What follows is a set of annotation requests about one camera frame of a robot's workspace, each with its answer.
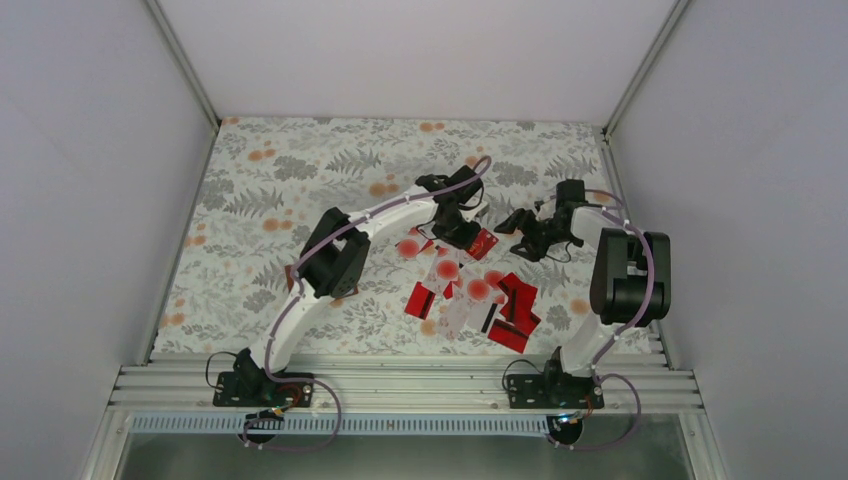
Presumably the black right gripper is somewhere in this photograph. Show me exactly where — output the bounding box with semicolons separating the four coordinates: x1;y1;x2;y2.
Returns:
495;208;579;262

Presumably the red card with gold logo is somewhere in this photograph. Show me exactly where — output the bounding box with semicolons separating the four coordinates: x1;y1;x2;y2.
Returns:
465;229;499;261

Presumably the white card red circle top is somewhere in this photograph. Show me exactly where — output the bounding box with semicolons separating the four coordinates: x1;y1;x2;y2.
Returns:
395;238;426;260

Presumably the white card red circle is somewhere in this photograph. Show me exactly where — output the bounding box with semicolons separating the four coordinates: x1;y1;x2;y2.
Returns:
422;251;463;294
395;238;426;260
463;278;492;302

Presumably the brown leather card holder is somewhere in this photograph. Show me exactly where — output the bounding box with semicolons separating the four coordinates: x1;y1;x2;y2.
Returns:
285;263;363;299

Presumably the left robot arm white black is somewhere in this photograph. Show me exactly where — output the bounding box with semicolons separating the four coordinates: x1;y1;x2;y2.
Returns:
233;157;491;405

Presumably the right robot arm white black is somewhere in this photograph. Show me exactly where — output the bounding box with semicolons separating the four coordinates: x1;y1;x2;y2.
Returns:
495;179;671;409

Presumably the white card red circle middle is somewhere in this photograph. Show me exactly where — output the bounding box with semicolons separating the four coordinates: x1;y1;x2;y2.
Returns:
422;251;463;294

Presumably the white card red circle centre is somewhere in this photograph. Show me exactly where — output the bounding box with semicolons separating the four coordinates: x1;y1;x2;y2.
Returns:
463;278;492;302

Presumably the dark red card right upper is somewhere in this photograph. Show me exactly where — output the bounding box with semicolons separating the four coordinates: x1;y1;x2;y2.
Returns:
497;273;538;323

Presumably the dark red card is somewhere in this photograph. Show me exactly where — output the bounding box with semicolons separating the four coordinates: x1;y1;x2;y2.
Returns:
487;316;540;353
497;273;538;323

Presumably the red card black stripe left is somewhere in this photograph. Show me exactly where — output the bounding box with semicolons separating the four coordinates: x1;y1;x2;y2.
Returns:
404;282;436;320

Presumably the white card pale pattern bottom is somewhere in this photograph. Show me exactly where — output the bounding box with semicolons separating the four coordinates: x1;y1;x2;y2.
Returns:
437;296;472;339

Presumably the white card black stripe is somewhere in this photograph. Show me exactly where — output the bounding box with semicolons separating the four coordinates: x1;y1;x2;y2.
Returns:
465;300;500;334

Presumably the dark red card bottom right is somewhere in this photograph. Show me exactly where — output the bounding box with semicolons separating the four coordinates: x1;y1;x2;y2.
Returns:
487;316;540;353

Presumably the floral patterned table mat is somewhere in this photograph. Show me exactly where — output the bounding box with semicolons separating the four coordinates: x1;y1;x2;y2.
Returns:
154;117;611;355

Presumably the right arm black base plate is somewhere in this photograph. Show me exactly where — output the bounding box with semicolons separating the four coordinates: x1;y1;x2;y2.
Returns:
504;374;605;410

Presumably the aluminium rail frame front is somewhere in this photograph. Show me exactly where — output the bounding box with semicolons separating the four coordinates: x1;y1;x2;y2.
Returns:
83;349;726;479

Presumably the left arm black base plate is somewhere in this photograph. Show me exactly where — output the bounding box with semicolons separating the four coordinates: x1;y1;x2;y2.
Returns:
212;372;315;409

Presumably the slotted grey cable duct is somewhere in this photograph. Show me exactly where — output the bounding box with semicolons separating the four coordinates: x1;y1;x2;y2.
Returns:
129;412;549;437

